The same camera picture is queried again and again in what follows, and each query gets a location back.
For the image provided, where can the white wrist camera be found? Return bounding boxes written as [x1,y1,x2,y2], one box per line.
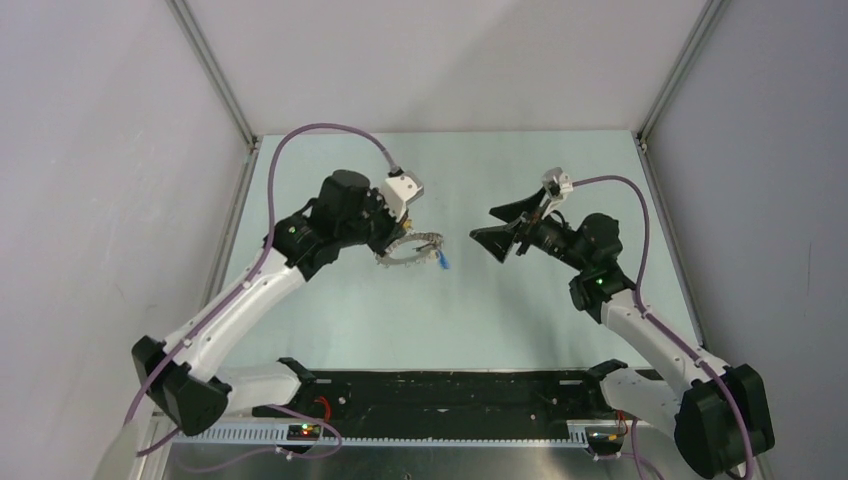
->
[542,167,574,217]
[378,170,424,223]

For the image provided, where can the left controller board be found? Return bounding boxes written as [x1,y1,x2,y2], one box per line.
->
[282,423,323,443]

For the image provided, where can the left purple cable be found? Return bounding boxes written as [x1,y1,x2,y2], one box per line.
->
[122,123,402,458]

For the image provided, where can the blue tagged key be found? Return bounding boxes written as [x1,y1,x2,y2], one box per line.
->
[436,250,450,270]

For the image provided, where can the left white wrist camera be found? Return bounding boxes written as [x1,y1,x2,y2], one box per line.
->
[378,170,424,223]

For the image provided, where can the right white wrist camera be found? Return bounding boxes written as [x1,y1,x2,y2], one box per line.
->
[542,167,574,217]

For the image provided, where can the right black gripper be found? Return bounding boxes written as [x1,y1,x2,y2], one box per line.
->
[469,186,589,273]

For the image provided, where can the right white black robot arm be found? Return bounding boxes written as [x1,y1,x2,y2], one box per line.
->
[469,189,776,479]

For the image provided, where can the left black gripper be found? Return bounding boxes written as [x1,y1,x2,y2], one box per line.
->
[337,187,408,257]

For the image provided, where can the right controller board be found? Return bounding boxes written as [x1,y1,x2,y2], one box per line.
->
[585,428,627,457]

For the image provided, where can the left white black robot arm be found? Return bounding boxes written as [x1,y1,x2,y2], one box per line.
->
[131,170,423,436]

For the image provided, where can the controller board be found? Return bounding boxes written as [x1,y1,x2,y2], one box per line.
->
[282,423,323,443]
[585,428,627,457]

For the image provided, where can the metal disc with keyrings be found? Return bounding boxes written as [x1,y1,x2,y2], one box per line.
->
[375,231,444,268]

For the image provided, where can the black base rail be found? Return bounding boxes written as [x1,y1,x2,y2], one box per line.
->
[286,370,630,443]

